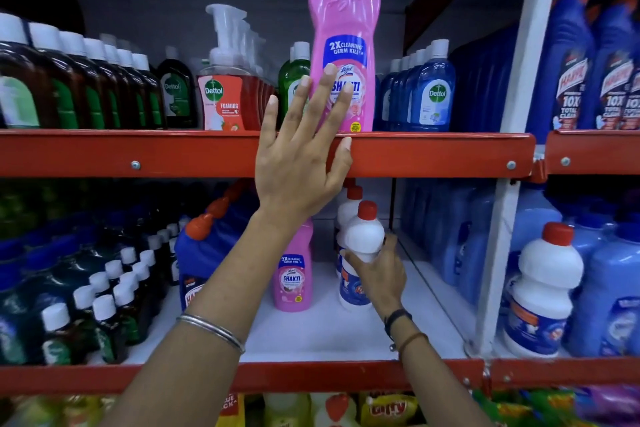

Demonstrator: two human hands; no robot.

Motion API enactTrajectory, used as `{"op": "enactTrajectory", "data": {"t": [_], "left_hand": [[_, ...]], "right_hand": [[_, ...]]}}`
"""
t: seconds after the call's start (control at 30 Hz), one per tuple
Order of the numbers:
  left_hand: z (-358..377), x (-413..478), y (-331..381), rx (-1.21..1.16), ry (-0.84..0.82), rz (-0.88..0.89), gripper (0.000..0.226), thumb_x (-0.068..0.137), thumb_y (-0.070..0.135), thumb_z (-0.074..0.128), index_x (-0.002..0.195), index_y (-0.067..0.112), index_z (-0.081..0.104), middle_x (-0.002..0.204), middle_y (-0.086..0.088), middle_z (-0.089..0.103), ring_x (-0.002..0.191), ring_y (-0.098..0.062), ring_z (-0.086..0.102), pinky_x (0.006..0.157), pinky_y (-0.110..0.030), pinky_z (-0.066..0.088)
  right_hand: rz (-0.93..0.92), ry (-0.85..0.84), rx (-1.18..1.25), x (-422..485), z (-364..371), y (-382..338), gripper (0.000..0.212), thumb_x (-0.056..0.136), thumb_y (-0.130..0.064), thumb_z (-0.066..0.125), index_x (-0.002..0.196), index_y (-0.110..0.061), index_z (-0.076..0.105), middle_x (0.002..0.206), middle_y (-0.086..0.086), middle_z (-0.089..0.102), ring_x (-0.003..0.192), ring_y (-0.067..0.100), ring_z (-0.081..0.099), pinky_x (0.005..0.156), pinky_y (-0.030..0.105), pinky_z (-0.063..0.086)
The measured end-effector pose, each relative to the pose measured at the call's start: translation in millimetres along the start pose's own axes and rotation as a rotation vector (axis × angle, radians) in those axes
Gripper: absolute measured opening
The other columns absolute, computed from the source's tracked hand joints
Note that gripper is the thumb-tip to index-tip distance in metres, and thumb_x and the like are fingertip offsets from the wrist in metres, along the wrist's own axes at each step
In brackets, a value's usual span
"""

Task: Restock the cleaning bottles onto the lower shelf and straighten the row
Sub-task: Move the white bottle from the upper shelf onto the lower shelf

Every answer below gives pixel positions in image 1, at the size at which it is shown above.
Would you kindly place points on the person's left hand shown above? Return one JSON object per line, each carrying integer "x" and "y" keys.
{"x": 290, "y": 171}

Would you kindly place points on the person's right hand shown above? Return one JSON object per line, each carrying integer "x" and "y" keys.
{"x": 382, "y": 281}

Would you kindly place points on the person's left middle finger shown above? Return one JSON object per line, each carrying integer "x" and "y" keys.
{"x": 320, "y": 96}

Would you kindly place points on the person's left thumb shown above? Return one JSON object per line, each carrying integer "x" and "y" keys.
{"x": 342, "y": 157}

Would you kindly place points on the person's left little finger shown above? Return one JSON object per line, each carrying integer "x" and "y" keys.
{"x": 268, "y": 124}

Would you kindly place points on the person's right thumb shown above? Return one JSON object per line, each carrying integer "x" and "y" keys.
{"x": 359, "y": 259}

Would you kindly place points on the white bottle with red cap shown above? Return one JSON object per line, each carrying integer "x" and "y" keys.
{"x": 347, "y": 211}
{"x": 365, "y": 236}

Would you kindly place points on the person's right forearm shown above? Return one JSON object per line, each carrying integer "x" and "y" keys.
{"x": 440, "y": 381}

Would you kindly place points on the person's left forearm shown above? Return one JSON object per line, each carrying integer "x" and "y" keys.
{"x": 200, "y": 366}

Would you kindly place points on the bright green liquid bottle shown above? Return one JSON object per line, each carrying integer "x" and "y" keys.
{"x": 292, "y": 81}

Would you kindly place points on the row of red pump bottles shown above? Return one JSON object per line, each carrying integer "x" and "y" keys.
{"x": 225, "y": 96}

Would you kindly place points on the small pink cleaner bottle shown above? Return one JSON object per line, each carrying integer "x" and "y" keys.
{"x": 295, "y": 281}

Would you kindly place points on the black wrist band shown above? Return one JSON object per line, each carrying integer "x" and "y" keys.
{"x": 397, "y": 316}

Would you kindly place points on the white shelf board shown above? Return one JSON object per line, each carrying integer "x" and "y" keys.
{"x": 320, "y": 331}

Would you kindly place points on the tall pink cleaner bottle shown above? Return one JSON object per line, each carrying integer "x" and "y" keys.
{"x": 345, "y": 16}

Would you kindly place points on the brown thread wrist band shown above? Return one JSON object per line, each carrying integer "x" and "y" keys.
{"x": 415, "y": 337}

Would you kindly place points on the dark green antiseptic bottle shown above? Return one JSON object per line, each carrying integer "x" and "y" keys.
{"x": 176, "y": 91}

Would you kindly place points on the row of blue antiseptic bottles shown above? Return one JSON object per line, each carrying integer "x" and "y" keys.
{"x": 430, "y": 96}

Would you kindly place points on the long orange shelf beam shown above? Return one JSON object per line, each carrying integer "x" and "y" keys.
{"x": 75, "y": 379}
{"x": 150, "y": 154}

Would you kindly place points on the row of blue orange-capped bottles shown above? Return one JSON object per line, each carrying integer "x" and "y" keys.
{"x": 200, "y": 251}

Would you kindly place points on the yellow cleaner packet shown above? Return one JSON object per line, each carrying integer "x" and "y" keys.
{"x": 389, "y": 409}

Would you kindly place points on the silver bangle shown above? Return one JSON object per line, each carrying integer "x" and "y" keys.
{"x": 215, "y": 330}

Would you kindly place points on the pale yellow bottle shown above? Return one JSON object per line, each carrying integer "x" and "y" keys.
{"x": 286, "y": 410}

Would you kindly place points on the large white bottle red cap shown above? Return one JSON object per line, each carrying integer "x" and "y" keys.
{"x": 545, "y": 291}

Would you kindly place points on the yellow snack-style packet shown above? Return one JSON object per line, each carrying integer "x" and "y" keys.
{"x": 231, "y": 411}

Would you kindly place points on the row of brown antiseptic bottles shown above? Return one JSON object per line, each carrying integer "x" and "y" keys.
{"x": 65, "y": 86}

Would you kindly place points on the group of small white-capped bottles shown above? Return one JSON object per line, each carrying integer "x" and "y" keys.
{"x": 115, "y": 301}

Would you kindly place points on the short orange shelf beam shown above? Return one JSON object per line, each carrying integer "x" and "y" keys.
{"x": 595, "y": 151}
{"x": 565, "y": 372}

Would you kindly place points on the pile of colourful packets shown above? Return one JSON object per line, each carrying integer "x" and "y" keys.
{"x": 560, "y": 409}

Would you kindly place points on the row of blue toilet cleaner bottles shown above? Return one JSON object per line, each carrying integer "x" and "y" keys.
{"x": 580, "y": 76}

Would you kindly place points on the group of light blue bottles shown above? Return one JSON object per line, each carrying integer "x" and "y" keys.
{"x": 610, "y": 281}

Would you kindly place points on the group of dark teal bottles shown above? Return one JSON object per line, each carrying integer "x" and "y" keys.
{"x": 35, "y": 266}

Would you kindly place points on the white rack upright post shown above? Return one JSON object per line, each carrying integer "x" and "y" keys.
{"x": 525, "y": 66}

